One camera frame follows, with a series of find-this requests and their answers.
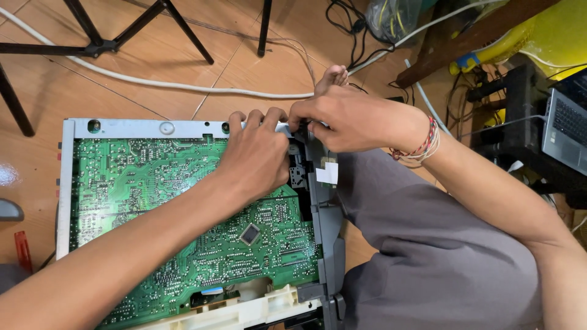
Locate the person's left fingers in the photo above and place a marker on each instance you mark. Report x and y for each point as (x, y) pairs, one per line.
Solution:
(255, 118)

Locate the person's foot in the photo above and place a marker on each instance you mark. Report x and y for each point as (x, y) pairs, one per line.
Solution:
(334, 79)

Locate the white paper label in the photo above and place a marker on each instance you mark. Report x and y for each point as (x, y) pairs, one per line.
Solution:
(327, 174)

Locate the grey metal chassis frame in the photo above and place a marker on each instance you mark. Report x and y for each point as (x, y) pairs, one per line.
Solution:
(137, 129)

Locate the person's left hand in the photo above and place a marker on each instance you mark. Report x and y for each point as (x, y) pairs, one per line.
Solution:
(257, 156)

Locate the black furniture leg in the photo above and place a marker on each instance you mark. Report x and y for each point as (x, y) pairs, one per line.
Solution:
(16, 105)

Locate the yellow plastic fan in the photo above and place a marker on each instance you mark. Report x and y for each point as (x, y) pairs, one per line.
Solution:
(559, 36)

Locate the black pole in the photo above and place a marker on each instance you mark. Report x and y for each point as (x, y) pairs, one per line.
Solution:
(264, 27)

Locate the person's right hand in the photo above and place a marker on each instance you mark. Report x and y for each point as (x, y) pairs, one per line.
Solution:
(362, 121)

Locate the grey plastic front panel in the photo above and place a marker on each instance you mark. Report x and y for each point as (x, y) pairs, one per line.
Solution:
(328, 224)

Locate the small dark daughter board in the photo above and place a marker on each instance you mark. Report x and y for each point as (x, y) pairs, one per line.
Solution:
(215, 298)

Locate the black tripod stand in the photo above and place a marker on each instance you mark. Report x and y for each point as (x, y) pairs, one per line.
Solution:
(98, 46)

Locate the grey laptop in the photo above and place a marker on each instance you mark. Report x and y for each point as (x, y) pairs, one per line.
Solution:
(565, 137)

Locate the person's grey shorts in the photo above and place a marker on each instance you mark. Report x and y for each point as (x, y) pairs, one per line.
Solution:
(435, 256)

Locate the brown wooden beam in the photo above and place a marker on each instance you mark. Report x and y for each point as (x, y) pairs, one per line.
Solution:
(458, 45)

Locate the white plastic frame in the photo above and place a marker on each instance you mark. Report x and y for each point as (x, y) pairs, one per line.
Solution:
(275, 303)

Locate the grey rounded object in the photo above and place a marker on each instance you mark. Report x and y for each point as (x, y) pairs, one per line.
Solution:
(10, 211)

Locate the small black plastic part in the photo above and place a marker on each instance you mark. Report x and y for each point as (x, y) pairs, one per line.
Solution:
(304, 133)

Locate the green circuit board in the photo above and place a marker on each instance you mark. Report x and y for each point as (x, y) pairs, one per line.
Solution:
(137, 183)

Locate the black plastic mechanism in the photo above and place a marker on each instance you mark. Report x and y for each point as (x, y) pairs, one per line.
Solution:
(298, 176)

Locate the black stool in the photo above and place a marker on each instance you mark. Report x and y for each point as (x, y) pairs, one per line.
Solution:
(527, 103)

